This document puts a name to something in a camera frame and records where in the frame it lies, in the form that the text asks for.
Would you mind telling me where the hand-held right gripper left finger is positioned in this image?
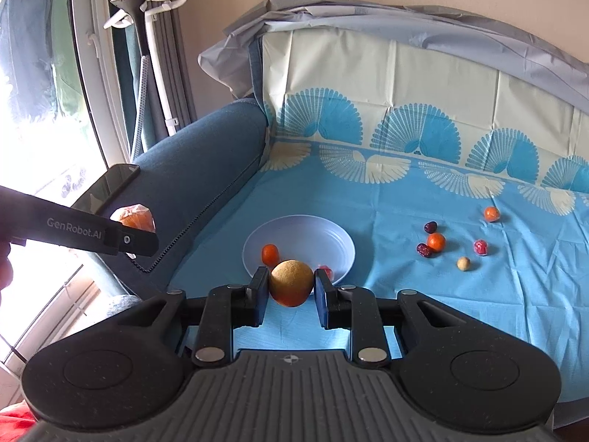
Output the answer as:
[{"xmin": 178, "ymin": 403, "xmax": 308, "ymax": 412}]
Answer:
[{"xmin": 113, "ymin": 266, "xmax": 271, "ymax": 365}]

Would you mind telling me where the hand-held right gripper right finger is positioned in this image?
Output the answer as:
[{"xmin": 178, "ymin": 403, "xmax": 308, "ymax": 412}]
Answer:
[{"xmin": 314, "ymin": 269, "xmax": 465, "ymax": 364}]

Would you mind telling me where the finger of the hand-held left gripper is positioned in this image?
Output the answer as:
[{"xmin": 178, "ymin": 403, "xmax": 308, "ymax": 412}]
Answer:
[{"xmin": 115, "ymin": 224, "xmax": 160, "ymax": 259}]

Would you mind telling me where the pale blue plate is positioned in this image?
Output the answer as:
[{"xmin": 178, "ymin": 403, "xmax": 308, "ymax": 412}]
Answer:
[{"xmin": 242, "ymin": 214, "xmax": 356, "ymax": 288}]

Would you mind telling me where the black smartphone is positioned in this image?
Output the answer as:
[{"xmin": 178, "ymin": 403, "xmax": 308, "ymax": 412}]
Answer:
[{"xmin": 73, "ymin": 163, "xmax": 141, "ymax": 222}]

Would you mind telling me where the grey cloth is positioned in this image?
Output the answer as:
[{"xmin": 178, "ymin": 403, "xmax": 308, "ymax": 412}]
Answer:
[{"xmin": 89, "ymin": 294, "xmax": 144, "ymax": 319}]

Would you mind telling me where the blue fan-print cloth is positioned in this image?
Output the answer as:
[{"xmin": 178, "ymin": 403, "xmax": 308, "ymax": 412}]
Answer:
[{"xmin": 168, "ymin": 28, "xmax": 589, "ymax": 427}]

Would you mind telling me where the hanging green garment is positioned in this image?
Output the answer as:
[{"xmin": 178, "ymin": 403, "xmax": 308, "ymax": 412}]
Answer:
[{"xmin": 47, "ymin": 0, "xmax": 87, "ymax": 113}]

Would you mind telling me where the dark green curtain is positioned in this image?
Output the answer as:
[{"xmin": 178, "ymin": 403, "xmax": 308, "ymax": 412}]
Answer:
[{"xmin": 112, "ymin": 7, "xmax": 155, "ymax": 154}]

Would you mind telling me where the grey curtain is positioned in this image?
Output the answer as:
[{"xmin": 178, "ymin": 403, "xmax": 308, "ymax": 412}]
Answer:
[{"xmin": 138, "ymin": 0, "xmax": 200, "ymax": 136}]

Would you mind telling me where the hanging blue garment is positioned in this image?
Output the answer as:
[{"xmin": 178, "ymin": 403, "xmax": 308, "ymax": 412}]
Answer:
[{"xmin": 0, "ymin": 0, "xmax": 57, "ymax": 123}]

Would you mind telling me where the red cloth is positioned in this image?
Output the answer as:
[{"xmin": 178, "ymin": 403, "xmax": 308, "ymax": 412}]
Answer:
[{"xmin": 0, "ymin": 404, "xmax": 36, "ymax": 434}]

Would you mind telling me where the grey plastic cover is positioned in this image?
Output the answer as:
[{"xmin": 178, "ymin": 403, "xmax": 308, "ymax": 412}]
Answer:
[{"xmin": 198, "ymin": 0, "xmax": 589, "ymax": 116}]

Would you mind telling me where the white window frame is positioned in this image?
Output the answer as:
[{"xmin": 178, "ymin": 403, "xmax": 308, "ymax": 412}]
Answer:
[{"xmin": 68, "ymin": 0, "xmax": 135, "ymax": 173}]

